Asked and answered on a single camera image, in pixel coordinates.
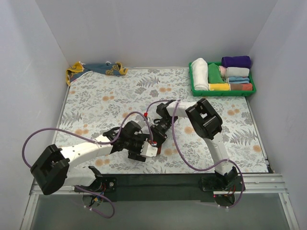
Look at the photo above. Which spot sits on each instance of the aluminium frame rail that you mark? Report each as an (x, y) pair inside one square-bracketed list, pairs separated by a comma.
[(167, 202)]

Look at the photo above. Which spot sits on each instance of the light blue rolled towel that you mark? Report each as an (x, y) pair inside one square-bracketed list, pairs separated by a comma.
[(238, 80)]

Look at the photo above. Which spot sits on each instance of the grey rolled towel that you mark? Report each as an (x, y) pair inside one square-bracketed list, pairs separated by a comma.
[(237, 72)]

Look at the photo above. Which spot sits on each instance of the red brown rolled towel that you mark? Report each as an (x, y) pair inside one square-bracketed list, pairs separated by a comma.
[(241, 87)]

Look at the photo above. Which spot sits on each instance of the pink rolled towel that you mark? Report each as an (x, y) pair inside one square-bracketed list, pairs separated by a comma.
[(223, 71)]

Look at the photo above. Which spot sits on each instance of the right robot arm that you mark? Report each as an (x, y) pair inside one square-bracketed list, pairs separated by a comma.
[(208, 125)]

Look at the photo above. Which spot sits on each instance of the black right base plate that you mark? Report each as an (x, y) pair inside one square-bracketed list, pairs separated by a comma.
[(216, 182)]

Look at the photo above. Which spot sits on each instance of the purple rolled towel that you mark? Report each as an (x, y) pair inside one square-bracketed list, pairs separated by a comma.
[(237, 61)]

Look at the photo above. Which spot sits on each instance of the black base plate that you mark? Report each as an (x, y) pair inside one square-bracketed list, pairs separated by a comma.
[(216, 182), (111, 184)]

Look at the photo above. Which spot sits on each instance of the white rolled towel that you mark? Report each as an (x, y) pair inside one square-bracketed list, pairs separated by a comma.
[(200, 74)]

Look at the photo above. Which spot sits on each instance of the floral patterned table mat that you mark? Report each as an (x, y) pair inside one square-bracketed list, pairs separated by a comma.
[(96, 103)]

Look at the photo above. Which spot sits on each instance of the green plastic tray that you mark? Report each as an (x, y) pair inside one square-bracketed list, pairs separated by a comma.
[(220, 93)]

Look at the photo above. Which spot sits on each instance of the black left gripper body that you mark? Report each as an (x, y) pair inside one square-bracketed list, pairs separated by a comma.
[(138, 148)]

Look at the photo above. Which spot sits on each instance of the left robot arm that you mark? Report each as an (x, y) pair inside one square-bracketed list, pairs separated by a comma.
[(57, 167)]

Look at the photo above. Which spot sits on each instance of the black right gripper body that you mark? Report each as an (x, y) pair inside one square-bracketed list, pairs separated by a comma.
[(158, 133)]

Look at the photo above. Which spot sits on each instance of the blue yellow cloth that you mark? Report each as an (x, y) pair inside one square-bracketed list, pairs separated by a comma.
[(79, 69)]

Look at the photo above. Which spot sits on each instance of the yellow rolled towel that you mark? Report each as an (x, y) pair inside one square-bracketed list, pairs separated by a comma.
[(219, 87)]

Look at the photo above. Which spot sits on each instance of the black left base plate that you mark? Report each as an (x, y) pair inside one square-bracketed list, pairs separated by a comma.
[(111, 184)]

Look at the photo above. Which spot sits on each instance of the green rolled towel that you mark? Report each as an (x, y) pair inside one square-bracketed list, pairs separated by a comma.
[(214, 75)]

